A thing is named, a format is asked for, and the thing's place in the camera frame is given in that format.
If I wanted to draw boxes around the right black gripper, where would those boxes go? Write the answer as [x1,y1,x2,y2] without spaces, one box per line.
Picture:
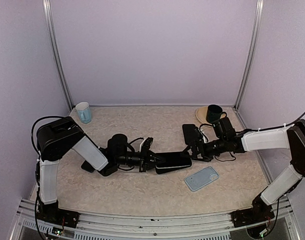
[181,136,227,162]

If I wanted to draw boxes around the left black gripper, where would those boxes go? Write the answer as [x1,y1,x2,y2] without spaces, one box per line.
[116,146,167,173]

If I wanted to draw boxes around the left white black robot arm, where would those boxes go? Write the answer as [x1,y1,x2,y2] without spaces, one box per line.
[33,116,166,228]

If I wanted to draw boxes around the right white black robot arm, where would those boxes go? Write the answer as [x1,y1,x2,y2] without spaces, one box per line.
[182,117,305,228]

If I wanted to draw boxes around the light blue phone case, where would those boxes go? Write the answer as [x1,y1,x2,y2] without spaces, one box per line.
[184,166,220,192]

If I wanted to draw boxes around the beige plate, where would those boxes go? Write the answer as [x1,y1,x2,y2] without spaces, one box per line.
[195,105,216,124]

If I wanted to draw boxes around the black mug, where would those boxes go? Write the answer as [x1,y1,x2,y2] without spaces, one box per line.
[205,104,227,124]

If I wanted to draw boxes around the blue edged smartphone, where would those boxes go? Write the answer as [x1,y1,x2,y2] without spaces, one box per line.
[81,160,95,173]

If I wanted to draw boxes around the light blue mug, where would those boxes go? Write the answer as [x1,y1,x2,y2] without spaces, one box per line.
[75,102,92,124]

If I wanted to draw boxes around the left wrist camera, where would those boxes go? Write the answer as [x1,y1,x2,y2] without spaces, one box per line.
[139,137,154,153]

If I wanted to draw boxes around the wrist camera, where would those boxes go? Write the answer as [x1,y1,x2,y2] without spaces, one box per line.
[139,137,154,153]
[198,128,209,144]

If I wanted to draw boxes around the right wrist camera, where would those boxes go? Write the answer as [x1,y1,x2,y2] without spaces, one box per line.
[198,128,209,144]

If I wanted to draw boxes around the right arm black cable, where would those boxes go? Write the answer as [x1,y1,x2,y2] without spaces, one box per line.
[237,106,305,133]

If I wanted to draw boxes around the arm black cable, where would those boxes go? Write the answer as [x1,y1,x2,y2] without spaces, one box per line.
[237,106,305,133]
[30,115,66,156]

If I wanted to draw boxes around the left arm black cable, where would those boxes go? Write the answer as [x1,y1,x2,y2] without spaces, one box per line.
[30,115,66,156]

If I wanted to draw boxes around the front aluminium rail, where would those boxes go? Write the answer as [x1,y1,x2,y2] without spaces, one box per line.
[6,197,304,240]

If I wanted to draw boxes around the right aluminium frame post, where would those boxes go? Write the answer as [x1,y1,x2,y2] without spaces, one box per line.
[234,0,264,111]

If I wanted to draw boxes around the aluminium frame post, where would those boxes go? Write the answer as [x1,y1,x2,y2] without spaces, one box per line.
[234,0,264,111]
[42,0,74,111]

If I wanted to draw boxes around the left aluminium frame post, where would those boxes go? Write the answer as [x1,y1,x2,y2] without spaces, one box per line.
[42,0,74,111]

